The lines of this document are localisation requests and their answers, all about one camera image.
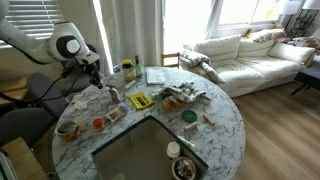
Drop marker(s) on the small wooden block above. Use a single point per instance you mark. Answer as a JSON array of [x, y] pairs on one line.
[[209, 118], [190, 125]]

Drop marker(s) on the grey office chair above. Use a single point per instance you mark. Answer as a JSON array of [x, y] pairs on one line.
[[43, 100]]

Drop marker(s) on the round bowl with food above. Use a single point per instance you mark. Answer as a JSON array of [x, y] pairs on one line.
[[184, 169]]

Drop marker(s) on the bright window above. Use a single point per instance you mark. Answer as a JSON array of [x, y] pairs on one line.
[[250, 11]]

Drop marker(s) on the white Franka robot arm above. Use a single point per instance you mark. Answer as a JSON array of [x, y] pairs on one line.
[[63, 43]]

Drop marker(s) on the white sheer curtain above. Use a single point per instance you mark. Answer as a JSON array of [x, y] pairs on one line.
[[133, 30]]

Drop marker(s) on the open tin can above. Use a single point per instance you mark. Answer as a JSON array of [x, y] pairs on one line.
[[68, 131]]

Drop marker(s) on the patterned sofa pillow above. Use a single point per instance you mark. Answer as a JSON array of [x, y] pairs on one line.
[[266, 35]]

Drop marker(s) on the yellow lid dark jar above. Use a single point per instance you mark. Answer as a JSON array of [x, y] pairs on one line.
[[128, 71]]

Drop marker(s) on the blue cap clear bottle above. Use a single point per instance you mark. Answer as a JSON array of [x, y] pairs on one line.
[[116, 69]]

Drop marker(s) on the white folded napkin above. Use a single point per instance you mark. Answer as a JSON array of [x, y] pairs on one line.
[[155, 76]]

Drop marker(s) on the clear plastic card tray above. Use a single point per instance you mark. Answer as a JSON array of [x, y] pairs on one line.
[[116, 114]]

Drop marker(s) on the black coffee table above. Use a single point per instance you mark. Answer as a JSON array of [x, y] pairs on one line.
[[310, 76]]

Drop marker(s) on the green house plant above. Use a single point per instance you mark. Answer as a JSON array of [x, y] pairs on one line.
[[305, 20]]

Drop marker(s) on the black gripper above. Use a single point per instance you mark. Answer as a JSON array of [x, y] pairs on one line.
[[89, 68]]

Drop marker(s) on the striped dish towel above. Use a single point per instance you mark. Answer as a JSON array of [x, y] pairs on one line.
[[185, 93]]

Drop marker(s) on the green round lid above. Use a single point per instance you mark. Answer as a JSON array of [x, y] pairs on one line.
[[189, 116]]

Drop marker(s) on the brown cardboard box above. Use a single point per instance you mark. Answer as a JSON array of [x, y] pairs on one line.
[[23, 160]]

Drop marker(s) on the floral cushion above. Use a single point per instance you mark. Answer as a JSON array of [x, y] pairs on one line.
[[301, 41]]

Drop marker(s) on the wooden chair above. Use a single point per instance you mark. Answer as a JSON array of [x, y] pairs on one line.
[[170, 55]]

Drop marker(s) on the small red lid container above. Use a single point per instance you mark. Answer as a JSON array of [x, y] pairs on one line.
[[98, 124]]

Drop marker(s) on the small white block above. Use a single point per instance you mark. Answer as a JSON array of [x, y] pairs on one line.
[[130, 84]]

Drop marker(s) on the yellow flat card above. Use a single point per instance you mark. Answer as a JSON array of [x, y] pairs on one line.
[[141, 101]]

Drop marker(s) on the white sofa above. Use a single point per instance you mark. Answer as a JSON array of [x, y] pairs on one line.
[[260, 70]]

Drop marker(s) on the small tan wood block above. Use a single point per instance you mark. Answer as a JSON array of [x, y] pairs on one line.
[[82, 125]]

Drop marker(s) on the folded grey white blanket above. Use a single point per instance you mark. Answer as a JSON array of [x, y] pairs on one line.
[[200, 61]]

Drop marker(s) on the white plastic bottle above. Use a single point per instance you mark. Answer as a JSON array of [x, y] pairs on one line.
[[173, 149]]

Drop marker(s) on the white green tube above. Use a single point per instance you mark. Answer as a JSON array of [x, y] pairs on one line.
[[186, 142]]

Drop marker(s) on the red cap green sauce bottle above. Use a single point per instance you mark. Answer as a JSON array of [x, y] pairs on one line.
[[138, 68]]

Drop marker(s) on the white window blinds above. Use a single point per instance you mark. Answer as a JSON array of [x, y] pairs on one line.
[[33, 13]]

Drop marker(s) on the wooden side table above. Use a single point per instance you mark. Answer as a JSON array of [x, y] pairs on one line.
[[10, 90]]

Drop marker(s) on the orange glass jar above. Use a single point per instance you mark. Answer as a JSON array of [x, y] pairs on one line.
[[171, 105]]

